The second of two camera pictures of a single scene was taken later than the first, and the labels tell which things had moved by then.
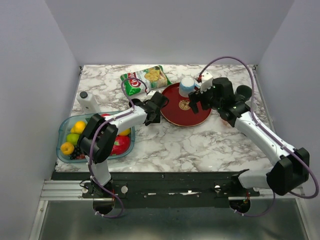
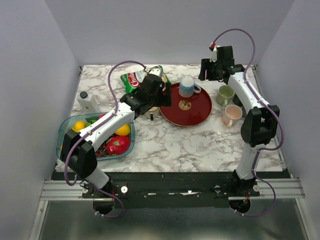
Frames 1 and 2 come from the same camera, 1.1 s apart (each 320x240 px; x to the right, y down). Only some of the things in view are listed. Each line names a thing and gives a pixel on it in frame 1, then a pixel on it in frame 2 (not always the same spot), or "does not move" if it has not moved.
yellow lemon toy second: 125,132 does not move
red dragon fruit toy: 121,144 does not move
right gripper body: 206,99 -> 213,72
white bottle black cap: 88,103 does not move
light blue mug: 187,85 does not move
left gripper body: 157,118 -> 157,100
